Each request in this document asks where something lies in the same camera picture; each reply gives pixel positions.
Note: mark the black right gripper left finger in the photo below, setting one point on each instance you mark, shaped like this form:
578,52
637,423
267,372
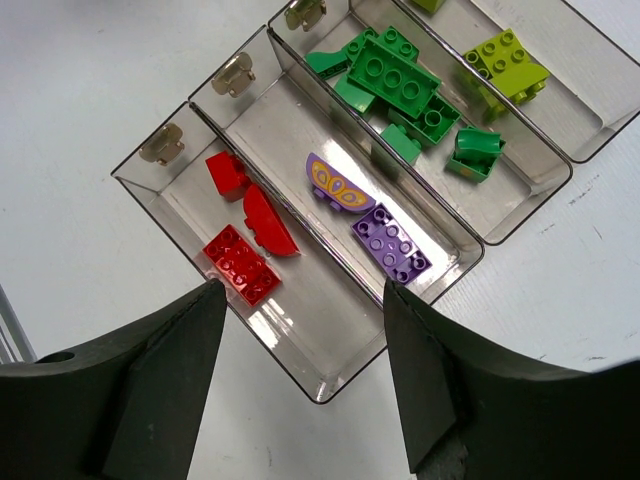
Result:
125,405

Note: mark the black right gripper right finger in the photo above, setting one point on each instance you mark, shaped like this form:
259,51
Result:
473,409

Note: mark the red long lego brick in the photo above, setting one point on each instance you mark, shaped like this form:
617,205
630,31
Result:
246,271

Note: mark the purple eight-stud lego brick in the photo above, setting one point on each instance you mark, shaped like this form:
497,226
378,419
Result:
390,245

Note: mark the red small square lego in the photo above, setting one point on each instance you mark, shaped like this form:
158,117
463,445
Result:
229,176

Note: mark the green curved slope lego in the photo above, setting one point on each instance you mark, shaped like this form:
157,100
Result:
475,154

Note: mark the purple lego piece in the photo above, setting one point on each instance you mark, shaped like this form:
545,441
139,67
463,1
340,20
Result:
341,193

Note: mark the small green lego brick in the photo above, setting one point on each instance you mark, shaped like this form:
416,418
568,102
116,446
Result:
397,137

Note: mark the green tall lego block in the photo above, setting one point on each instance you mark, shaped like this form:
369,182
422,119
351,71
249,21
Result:
432,125

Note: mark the small green lego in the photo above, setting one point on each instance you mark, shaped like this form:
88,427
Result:
356,97

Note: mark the green lego with slope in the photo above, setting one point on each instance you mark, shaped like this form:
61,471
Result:
401,83

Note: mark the green eight-stud lego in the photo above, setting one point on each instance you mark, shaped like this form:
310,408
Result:
391,38

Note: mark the lime green square lego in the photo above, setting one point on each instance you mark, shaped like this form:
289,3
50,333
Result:
430,6

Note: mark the tiny green lego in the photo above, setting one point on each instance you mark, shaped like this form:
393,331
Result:
328,64

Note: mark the clear bin nearest front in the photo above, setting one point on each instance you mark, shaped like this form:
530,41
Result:
318,324

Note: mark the clear bin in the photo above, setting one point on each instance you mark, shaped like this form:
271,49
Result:
528,172
318,324
592,92
287,113

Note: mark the clear bin farthest back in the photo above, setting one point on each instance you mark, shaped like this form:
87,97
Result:
592,92

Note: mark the lime green long lego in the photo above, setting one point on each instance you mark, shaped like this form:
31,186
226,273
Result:
505,63

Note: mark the aluminium table edge rail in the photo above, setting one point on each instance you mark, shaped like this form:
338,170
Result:
15,346

